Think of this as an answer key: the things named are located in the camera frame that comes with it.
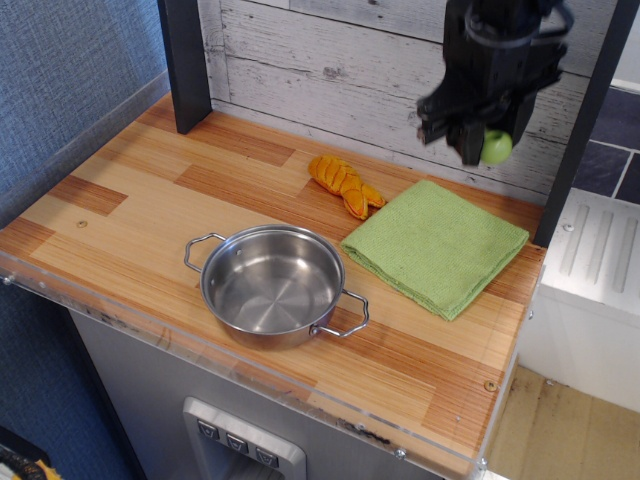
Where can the yellow black object bottom left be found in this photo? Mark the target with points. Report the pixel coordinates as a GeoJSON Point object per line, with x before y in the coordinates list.
{"type": "Point", "coordinates": [25, 462]}

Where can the silver dispenser button panel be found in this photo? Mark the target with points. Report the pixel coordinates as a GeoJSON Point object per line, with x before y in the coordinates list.
{"type": "Point", "coordinates": [228, 447]}

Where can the dark grey right post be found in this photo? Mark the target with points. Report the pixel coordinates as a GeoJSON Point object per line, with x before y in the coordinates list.
{"type": "Point", "coordinates": [613, 45]}

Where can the orange plush croissant toy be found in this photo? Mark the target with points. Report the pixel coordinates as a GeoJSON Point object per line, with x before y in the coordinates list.
{"type": "Point", "coordinates": [339, 178]}

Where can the green folded cloth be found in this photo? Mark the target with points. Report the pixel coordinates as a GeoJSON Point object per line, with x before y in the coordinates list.
{"type": "Point", "coordinates": [434, 247]}

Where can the green spatula with grey blade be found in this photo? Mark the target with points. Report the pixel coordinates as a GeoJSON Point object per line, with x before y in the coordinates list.
{"type": "Point", "coordinates": [497, 147]}

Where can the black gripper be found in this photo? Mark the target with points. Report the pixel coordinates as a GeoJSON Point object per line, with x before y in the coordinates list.
{"type": "Point", "coordinates": [498, 55]}

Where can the white ribbed appliance top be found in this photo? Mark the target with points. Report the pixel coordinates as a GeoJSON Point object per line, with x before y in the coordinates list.
{"type": "Point", "coordinates": [594, 252]}

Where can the dark grey post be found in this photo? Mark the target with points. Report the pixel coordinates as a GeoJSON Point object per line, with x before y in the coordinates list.
{"type": "Point", "coordinates": [613, 45]}
{"type": "Point", "coordinates": [186, 63]}

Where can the dark grey left post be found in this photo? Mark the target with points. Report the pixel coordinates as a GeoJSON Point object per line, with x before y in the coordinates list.
{"type": "Point", "coordinates": [186, 63]}

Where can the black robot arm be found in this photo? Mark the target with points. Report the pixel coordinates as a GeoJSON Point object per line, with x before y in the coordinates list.
{"type": "Point", "coordinates": [498, 56]}

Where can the silver steel pot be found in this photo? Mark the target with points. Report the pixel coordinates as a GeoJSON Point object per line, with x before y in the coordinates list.
{"type": "Point", "coordinates": [272, 287]}

